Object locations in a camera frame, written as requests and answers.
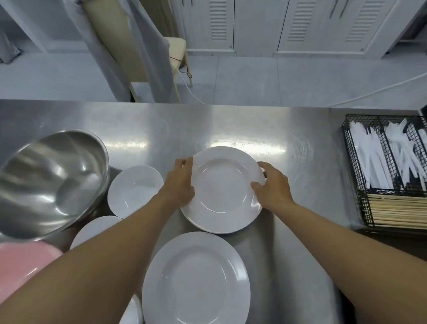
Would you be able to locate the bunch of white plastic forks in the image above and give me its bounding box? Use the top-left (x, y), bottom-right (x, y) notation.
top-left (383, 117), bottom-right (427, 194)

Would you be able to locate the bundle of wooden chopsticks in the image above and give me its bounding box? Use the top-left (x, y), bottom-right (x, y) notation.
top-left (366, 189), bottom-right (427, 236)

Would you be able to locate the large white round plate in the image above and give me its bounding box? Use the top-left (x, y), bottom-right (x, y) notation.
top-left (137, 228), bottom-right (254, 324)

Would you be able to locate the grey hanging garment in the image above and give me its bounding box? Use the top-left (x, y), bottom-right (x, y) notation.
top-left (62, 0), bottom-right (176, 111)

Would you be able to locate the bunch of white plastic knives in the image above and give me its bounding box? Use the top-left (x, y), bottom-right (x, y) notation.
top-left (349, 119), bottom-right (394, 191)

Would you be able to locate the person's right forearm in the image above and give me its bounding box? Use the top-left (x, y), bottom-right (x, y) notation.
top-left (275, 192), bottom-right (427, 324)

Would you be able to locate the person's left hand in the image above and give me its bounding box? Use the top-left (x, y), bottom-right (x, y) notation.
top-left (157, 156), bottom-right (197, 212)

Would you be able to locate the white cable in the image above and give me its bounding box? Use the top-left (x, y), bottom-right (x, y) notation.
top-left (170, 60), bottom-right (207, 107)
top-left (327, 68), bottom-right (427, 107)

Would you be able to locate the red thin cable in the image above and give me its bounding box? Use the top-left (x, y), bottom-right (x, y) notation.
top-left (169, 53), bottom-right (193, 80)

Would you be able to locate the cream chair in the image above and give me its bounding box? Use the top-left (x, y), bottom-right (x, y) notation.
top-left (80, 0), bottom-right (195, 108)

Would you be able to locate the large steel mixing bowl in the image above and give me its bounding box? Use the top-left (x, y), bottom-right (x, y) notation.
top-left (0, 127), bottom-right (115, 244)

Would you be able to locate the person's right hand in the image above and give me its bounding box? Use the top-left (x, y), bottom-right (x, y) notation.
top-left (249, 159), bottom-right (295, 213)

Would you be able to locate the white louvred cabinet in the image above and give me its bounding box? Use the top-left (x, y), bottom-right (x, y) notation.
top-left (167, 0), bottom-right (427, 74)

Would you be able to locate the pink plastic bowl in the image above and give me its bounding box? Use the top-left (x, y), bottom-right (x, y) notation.
top-left (0, 238), bottom-right (68, 315)

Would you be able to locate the black wire cutlery caddy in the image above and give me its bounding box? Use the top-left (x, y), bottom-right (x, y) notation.
top-left (340, 109), bottom-right (427, 239)

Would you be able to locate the person's left forearm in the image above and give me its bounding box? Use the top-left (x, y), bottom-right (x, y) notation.
top-left (0, 192), bottom-right (181, 324)

